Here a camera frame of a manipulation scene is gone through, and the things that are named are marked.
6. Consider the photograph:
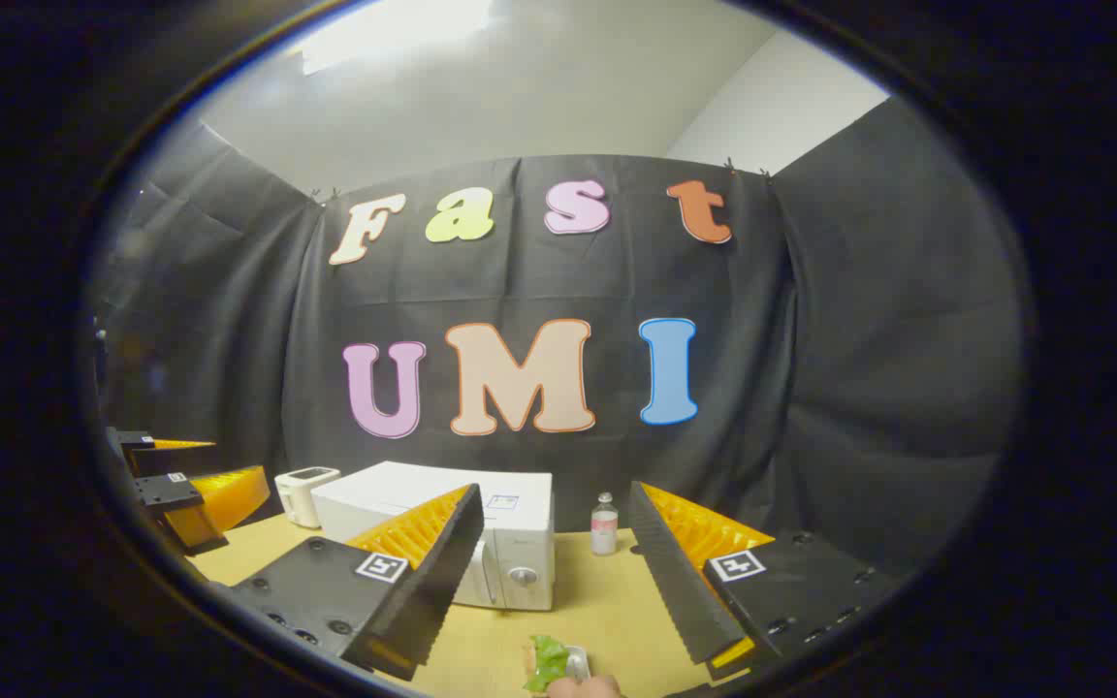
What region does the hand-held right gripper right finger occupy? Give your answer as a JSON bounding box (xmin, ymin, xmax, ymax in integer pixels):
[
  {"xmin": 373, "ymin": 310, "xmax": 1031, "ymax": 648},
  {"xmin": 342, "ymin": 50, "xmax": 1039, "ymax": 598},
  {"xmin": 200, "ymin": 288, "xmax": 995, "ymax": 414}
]
[{"xmin": 628, "ymin": 481, "xmax": 899, "ymax": 682}]

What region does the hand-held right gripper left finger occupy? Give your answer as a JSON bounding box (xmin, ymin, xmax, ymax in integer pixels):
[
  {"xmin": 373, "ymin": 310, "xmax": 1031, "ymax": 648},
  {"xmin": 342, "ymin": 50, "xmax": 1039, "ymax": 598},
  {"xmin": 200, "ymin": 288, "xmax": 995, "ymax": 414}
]
[{"xmin": 229, "ymin": 483, "xmax": 485, "ymax": 682}]

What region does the white microwave oven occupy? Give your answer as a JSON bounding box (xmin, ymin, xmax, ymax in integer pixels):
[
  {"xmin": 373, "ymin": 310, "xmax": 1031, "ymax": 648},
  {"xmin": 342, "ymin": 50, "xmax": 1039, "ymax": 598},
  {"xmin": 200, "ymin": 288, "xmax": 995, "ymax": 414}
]
[{"xmin": 311, "ymin": 460, "xmax": 557, "ymax": 612}]

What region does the sandwich with green lettuce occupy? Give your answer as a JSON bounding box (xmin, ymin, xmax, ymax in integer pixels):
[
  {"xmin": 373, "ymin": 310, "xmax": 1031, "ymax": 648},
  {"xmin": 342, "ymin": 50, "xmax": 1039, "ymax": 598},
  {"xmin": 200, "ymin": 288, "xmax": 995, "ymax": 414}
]
[{"xmin": 523, "ymin": 635, "xmax": 571, "ymax": 694}]

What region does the small clear bottle pink label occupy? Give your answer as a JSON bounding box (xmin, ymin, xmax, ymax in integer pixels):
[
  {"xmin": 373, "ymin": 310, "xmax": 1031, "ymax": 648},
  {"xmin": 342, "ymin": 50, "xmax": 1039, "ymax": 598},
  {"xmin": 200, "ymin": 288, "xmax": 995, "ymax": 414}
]
[{"xmin": 590, "ymin": 492, "xmax": 620, "ymax": 556}]

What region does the white toaster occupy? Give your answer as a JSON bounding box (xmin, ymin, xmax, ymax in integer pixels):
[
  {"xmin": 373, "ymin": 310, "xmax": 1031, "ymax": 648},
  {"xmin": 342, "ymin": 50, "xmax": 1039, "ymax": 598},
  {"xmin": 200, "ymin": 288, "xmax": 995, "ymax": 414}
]
[{"xmin": 274, "ymin": 466, "xmax": 341, "ymax": 529}]

